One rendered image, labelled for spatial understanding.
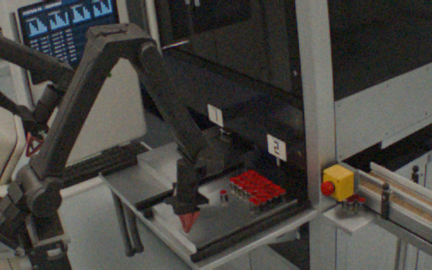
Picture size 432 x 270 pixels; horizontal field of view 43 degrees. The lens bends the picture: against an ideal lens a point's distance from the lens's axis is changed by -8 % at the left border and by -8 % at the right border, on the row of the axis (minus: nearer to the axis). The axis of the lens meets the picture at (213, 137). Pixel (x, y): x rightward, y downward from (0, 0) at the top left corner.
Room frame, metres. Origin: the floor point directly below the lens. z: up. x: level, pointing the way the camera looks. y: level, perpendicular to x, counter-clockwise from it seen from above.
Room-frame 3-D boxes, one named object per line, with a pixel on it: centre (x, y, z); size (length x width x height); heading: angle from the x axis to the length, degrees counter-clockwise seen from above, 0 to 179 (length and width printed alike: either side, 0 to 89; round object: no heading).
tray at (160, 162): (1.80, 0.06, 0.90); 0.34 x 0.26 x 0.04; 119
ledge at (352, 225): (1.34, -0.37, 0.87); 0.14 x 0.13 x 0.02; 119
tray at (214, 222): (1.44, 0.00, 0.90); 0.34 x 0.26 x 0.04; 119
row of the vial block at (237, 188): (1.48, -0.08, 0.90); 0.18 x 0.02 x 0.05; 29
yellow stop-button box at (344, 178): (1.34, -0.33, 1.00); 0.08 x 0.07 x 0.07; 119
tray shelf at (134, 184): (1.61, 0.04, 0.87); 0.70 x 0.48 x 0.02; 29
